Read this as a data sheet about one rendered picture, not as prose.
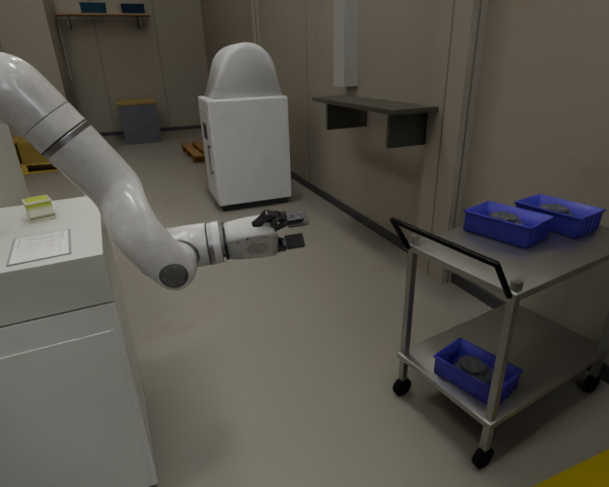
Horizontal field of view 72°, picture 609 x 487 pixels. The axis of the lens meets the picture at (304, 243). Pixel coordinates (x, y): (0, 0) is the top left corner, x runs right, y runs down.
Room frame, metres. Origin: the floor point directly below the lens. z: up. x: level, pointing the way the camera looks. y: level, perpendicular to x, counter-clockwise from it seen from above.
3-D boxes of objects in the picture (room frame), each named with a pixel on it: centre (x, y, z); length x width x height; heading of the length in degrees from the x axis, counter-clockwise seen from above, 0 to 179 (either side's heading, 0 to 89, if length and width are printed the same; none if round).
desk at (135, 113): (9.15, 3.37, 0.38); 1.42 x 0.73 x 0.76; 21
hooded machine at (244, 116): (4.57, 0.62, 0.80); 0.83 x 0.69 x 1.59; 110
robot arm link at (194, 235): (0.74, 0.25, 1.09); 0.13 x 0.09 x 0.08; 101
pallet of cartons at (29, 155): (6.53, 4.21, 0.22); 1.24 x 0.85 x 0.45; 110
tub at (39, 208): (1.33, 0.87, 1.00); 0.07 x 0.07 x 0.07; 39
